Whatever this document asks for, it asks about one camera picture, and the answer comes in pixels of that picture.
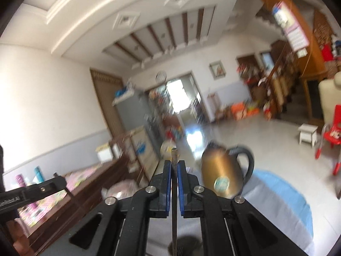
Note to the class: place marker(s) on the orange gift boxes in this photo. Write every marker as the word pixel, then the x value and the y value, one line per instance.
pixel 241 110

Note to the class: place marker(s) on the golden electric kettle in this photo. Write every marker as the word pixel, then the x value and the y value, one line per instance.
pixel 222 170

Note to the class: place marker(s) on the round metal utensil holder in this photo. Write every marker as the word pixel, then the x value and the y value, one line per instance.
pixel 190 244

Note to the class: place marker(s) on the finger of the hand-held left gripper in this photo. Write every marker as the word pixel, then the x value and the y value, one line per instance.
pixel 45 186

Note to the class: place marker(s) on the dark wooden bench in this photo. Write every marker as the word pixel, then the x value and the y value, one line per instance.
pixel 88 192

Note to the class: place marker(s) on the grey blue round table cover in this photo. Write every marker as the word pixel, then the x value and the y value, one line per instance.
pixel 271 208

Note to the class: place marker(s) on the red gift bag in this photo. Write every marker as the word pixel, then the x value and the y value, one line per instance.
pixel 327 53

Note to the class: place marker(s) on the cream box appliance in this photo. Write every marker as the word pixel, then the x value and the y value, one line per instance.
pixel 104 153

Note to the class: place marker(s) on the wooden staircase railing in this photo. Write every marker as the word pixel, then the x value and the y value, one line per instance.
pixel 277 85

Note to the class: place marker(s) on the blue items on refrigerator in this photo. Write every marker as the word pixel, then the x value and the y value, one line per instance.
pixel 123 92

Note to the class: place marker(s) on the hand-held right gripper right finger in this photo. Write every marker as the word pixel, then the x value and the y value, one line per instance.
pixel 181 184

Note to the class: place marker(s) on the framed wall picture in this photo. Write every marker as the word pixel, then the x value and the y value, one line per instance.
pixel 217 70

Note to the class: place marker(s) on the wooden chair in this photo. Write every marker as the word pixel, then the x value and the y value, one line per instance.
pixel 214 106

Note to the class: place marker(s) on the wooden pillar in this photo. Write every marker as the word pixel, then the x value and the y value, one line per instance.
pixel 306 66

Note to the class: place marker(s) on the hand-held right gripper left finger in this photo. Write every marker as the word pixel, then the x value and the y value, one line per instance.
pixel 167 184

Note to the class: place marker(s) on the brown slatted wooden door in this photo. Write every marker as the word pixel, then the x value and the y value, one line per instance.
pixel 105 101

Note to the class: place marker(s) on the teal bottle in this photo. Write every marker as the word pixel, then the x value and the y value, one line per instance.
pixel 38 174

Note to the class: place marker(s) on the small white stool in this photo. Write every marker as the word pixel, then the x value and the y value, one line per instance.
pixel 307 134

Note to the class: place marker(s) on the white wall switch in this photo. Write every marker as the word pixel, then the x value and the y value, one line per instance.
pixel 301 52

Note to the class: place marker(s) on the grey refrigerator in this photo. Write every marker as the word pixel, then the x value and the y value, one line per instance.
pixel 135 112

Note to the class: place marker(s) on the pink wall calendar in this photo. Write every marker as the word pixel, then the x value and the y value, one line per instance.
pixel 291 25

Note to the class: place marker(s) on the round wall clock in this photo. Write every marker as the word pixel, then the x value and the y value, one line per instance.
pixel 161 76

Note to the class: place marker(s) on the slim metal chopstick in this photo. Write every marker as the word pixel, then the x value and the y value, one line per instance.
pixel 174 197

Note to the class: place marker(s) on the red plastic chair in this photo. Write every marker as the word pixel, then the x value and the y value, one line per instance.
pixel 333 136

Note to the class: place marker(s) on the pink floral mat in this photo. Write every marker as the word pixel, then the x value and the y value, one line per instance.
pixel 80 177

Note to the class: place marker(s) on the hanging red decorations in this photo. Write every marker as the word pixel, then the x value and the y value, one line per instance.
pixel 250 74

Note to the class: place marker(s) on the pink bottle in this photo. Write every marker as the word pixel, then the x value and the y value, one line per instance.
pixel 21 182

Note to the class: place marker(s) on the white yellow floor fan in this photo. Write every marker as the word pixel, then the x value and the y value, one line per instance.
pixel 168 149

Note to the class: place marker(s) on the brown interior door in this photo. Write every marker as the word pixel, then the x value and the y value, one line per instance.
pixel 246 60

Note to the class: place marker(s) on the cream sofa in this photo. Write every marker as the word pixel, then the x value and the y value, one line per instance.
pixel 330 98

